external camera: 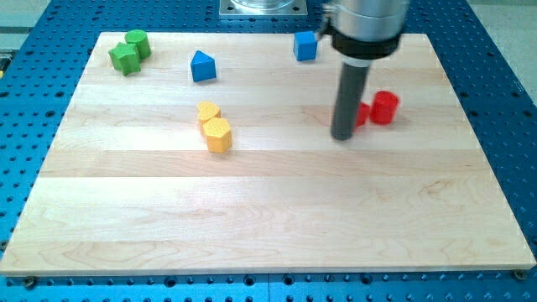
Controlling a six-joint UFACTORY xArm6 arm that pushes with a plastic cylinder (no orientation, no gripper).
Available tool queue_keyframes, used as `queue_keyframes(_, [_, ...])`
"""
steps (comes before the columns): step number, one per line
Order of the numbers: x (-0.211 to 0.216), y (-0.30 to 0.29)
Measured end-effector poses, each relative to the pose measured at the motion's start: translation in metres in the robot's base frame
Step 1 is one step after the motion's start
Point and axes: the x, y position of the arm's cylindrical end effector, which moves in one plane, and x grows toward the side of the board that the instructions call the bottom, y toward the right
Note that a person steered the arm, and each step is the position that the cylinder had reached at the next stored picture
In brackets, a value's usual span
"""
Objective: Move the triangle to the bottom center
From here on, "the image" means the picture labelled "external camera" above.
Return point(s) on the blue triangle block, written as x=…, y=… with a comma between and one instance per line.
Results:
x=202, y=66

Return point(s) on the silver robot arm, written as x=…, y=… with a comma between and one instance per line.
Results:
x=363, y=30

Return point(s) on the wooden board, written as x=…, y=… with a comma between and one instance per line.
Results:
x=129, y=186

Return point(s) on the yellow hexagon block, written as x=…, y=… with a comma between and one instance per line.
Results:
x=218, y=134

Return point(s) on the red block behind rod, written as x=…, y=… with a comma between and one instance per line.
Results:
x=363, y=112

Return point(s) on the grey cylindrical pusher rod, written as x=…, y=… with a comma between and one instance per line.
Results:
x=353, y=79

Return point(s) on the blue cube block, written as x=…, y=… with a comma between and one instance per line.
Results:
x=305, y=46

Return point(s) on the red cylinder block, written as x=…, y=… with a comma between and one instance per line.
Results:
x=384, y=107

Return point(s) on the green star block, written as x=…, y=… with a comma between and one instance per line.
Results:
x=125, y=58

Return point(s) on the green cylinder block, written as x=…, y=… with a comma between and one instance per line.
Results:
x=140, y=39

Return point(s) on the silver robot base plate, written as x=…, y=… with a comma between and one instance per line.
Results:
x=262, y=8

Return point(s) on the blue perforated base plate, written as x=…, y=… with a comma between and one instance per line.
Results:
x=58, y=41

